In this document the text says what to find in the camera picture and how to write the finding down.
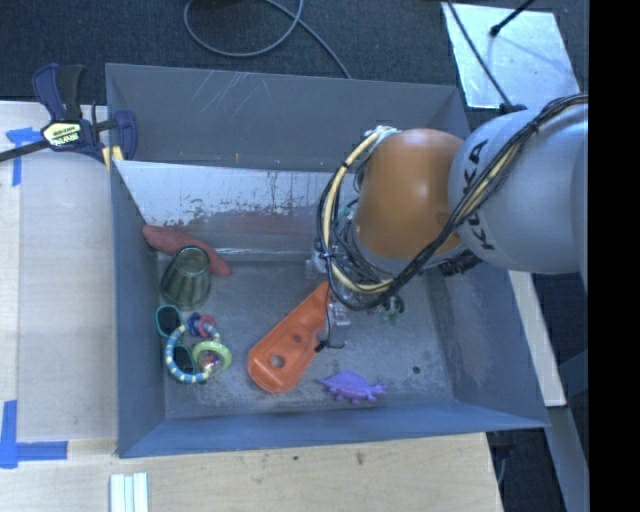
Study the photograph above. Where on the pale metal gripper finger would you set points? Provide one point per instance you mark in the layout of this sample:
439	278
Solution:
340	332

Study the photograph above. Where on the purple toy dinosaur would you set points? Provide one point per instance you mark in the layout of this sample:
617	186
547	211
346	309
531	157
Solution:
352	386

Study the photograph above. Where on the green clear plastic cup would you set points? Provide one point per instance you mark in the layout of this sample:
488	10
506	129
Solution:
186	280

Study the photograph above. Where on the grey metal bin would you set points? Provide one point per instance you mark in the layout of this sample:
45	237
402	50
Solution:
280	115

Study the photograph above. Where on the teal sunglasses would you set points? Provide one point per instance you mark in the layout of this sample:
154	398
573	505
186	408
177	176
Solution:
167	320

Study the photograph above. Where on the pale wood board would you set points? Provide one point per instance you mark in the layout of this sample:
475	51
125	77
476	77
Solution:
65	300

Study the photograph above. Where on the black cylinder on white bracket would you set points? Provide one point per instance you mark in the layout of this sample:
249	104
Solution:
459	264

